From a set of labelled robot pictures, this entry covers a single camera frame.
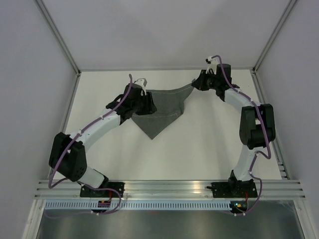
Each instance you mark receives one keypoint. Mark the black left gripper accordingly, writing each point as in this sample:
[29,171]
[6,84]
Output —
[150,107]

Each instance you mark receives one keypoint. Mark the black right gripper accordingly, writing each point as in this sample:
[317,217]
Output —
[199,83]

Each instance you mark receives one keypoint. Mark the grey cloth napkin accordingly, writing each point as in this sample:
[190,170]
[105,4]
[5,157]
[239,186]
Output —
[170,106]

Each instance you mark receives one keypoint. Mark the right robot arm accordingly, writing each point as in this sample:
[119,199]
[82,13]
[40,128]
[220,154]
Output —
[256,130]

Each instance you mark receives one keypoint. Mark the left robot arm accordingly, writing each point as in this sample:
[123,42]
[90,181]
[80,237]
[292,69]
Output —
[68,154]

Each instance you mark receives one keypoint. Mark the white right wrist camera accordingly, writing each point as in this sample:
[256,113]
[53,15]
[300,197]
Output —
[212,64]

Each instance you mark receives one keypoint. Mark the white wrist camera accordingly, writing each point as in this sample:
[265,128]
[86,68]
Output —
[141,82]
[212,64]

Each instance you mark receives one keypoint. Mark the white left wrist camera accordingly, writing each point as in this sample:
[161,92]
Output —
[141,82]

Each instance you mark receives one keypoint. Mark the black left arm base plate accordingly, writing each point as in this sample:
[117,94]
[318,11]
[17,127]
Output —
[106,190]

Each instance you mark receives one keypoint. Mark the aluminium left frame post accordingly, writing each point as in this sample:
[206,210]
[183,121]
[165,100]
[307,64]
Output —
[57,35]

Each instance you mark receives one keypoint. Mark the aluminium frame post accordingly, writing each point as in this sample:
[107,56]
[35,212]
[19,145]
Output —
[275,33]
[57,35]

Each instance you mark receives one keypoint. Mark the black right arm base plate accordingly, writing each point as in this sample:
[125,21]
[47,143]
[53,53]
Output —
[238,189]

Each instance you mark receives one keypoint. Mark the aluminium right frame post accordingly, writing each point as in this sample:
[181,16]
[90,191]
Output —
[275,33]

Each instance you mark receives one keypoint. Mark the aluminium front rail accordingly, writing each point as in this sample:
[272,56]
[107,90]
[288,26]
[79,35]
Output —
[173,189]

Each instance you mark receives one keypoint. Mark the white slotted cable duct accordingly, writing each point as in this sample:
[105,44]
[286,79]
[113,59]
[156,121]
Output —
[140,205]

